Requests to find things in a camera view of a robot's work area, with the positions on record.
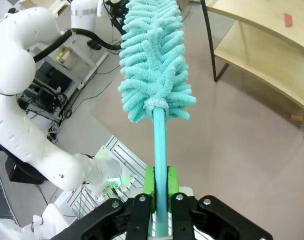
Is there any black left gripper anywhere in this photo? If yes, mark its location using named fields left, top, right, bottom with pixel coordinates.
left=104, top=0, right=128, bottom=14

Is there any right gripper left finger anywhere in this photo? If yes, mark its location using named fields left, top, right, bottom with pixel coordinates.
left=51, top=165, right=157, bottom=240

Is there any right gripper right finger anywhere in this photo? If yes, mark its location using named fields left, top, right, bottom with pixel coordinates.
left=167, top=165, right=273, bottom=240

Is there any teal microfiber duster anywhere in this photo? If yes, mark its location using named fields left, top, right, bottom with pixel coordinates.
left=117, top=0, right=198, bottom=238

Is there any metal cart with controllers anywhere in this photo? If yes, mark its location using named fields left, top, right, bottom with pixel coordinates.
left=16, top=41, right=110, bottom=121

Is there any black box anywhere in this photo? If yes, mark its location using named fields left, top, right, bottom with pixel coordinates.
left=4, top=154, right=49, bottom=186

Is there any red paper scrap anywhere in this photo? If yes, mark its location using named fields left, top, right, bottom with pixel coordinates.
left=283, top=12, right=294, bottom=27

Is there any black cable hose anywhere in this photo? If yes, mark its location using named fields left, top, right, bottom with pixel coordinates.
left=33, top=28, right=123, bottom=63

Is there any aluminium base plate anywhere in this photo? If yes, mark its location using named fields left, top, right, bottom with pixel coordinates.
left=51, top=134, right=149, bottom=226

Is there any two-tier wooden shelf black frame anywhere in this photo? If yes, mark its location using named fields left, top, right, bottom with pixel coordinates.
left=200, top=0, right=304, bottom=143

